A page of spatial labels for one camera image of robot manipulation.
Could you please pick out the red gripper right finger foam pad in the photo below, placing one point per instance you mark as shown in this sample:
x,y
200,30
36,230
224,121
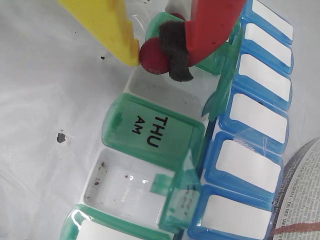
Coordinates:
x,y
212,25

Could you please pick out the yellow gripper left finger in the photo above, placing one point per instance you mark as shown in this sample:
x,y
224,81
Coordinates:
x,y
107,27

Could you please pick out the weekly pill organizer box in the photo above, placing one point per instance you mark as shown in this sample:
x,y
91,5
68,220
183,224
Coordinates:
x,y
155,135

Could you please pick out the white plastic table cover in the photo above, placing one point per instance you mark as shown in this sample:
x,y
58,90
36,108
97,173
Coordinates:
x,y
45,125

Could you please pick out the printed label bottle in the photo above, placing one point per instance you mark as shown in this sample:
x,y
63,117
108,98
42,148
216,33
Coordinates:
x,y
300,190

